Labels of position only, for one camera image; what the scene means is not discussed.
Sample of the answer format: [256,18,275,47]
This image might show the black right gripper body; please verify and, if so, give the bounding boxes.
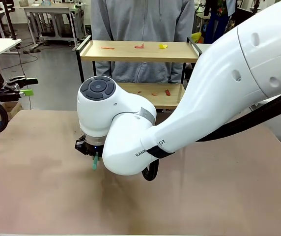
[85,143,104,158]

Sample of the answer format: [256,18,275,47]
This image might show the cardboard box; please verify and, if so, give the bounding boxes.
[0,101,24,121]

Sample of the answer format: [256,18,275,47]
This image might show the black clamp pole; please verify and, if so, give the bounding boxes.
[2,0,18,40]

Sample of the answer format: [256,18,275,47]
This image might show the person in grey hoodie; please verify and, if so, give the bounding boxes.
[90,0,195,84]

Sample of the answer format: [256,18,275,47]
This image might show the person in blue trousers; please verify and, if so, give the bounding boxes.
[203,0,237,43]

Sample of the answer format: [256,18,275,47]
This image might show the black monitor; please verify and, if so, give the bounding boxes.
[233,7,258,28]

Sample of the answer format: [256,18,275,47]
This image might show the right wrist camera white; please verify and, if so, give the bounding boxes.
[74,134,87,156]

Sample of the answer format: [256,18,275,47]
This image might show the white desk grey frame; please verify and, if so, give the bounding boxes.
[22,5,81,49]

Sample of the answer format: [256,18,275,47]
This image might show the two-tier wooden shelf black frame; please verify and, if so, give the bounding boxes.
[75,35,203,109]

